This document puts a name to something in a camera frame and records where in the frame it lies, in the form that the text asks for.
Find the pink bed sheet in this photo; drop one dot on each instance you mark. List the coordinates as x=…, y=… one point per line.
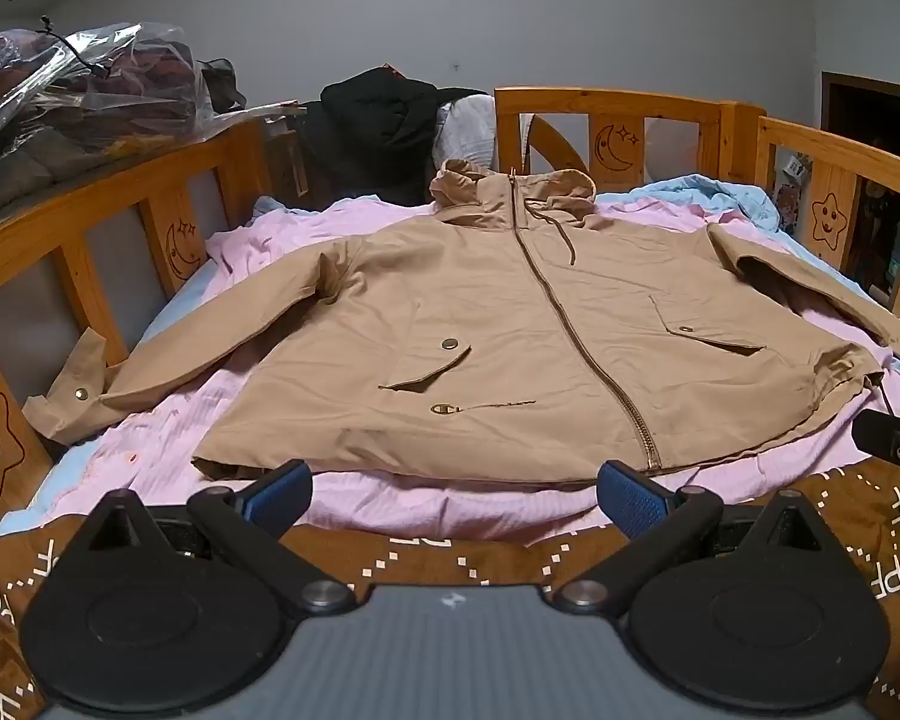
x=435, y=506

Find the tan zip jacket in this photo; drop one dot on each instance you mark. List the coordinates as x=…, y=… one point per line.
x=540, y=345

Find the white crinkled cloth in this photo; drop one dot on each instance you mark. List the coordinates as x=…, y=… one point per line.
x=469, y=131

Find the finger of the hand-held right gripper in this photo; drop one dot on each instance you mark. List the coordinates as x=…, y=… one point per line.
x=881, y=435

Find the dark wooden door frame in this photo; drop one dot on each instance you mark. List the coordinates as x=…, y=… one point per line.
x=870, y=116

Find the light blue bed sheet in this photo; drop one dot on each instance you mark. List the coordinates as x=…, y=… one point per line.
x=735, y=191

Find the dark mesh bag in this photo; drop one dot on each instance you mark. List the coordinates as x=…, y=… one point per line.
x=221, y=82

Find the black jacket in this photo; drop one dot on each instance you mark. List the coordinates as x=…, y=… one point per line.
x=367, y=139

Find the clear plastic sleeve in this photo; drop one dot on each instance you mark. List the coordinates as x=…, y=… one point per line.
x=289, y=157

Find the clear plastic bag of clothes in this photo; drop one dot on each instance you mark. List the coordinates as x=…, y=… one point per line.
x=67, y=127

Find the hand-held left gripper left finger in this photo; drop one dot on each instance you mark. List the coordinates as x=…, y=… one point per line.
x=281, y=495

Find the colourful printed packet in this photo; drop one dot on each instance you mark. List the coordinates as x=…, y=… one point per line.
x=793, y=195

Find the wooden bed frame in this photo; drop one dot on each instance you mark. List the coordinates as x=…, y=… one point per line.
x=667, y=142

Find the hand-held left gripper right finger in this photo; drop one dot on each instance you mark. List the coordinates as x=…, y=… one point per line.
x=630, y=499

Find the brown patterned blanket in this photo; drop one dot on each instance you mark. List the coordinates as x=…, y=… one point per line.
x=450, y=559

